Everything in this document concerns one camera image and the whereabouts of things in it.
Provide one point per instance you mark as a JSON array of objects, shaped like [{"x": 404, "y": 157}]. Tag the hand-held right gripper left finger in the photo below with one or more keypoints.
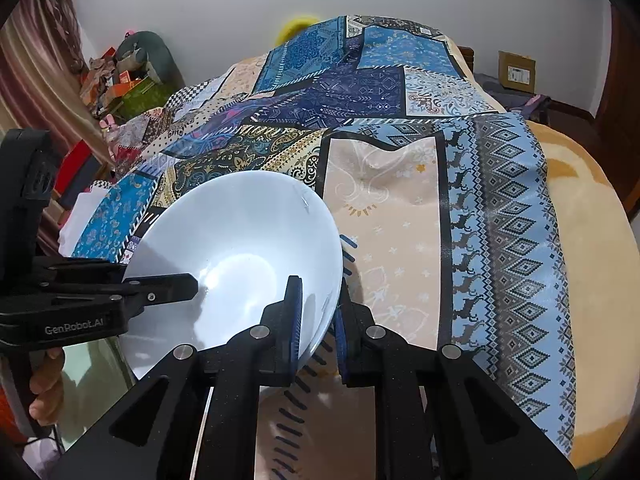
[{"x": 295, "y": 310}]

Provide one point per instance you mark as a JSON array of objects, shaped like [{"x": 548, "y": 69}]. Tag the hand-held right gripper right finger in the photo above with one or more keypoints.
[{"x": 340, "y": 340}]

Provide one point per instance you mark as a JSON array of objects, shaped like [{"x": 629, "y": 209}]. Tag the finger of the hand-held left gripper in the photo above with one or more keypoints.
[
  {"x": 75, "y": 269},
  {"x": 165, "y": 289}
]

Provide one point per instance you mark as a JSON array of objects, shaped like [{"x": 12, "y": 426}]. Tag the white bowl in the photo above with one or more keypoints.
[{"x": 225, "y": 240}]

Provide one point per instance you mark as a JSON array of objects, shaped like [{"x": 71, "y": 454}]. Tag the person's left hand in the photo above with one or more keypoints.
[{"x": 47, "y": 385}]

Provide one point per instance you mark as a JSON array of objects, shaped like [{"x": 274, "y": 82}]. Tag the white cloth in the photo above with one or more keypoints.
[{"x": 77, "y": 225}]

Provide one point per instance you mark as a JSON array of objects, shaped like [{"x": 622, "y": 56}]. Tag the large green plate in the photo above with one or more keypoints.
[{"x": 90, "y": 385}]

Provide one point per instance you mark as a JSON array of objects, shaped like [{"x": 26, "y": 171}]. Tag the striped curtain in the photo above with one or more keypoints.
[{"x": 45, "y": 60}]

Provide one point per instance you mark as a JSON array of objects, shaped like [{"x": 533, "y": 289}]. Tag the pile of colourful boxes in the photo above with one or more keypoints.
[{"x": 100, "y": 80}]

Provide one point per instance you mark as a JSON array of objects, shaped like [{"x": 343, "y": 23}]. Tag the patchwork patterned tablecloth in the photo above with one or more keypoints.
[{"x": 390, "y": 200}]

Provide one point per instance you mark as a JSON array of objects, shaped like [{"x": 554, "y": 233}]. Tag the green cushioned chair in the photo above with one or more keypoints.
[{"x": 160, "y": 55}]

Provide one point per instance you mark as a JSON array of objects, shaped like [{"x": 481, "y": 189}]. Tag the beige blanket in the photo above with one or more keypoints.
[{"x": 590, "y": 200}]

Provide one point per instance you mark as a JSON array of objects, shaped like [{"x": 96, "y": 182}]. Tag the dark cloth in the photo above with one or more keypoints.
[{"x": 500, "y": 97}]

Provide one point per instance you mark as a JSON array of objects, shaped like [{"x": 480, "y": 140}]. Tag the wooden headboard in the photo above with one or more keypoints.
[{"x": 466, "y": 62}]

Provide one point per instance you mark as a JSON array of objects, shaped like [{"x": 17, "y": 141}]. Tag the cardboard box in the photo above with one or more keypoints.
[{"x": 517, "y": 72}]

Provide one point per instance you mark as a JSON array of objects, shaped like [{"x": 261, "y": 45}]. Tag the wooden door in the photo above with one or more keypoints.
[{"x": 622, "y": 60}]

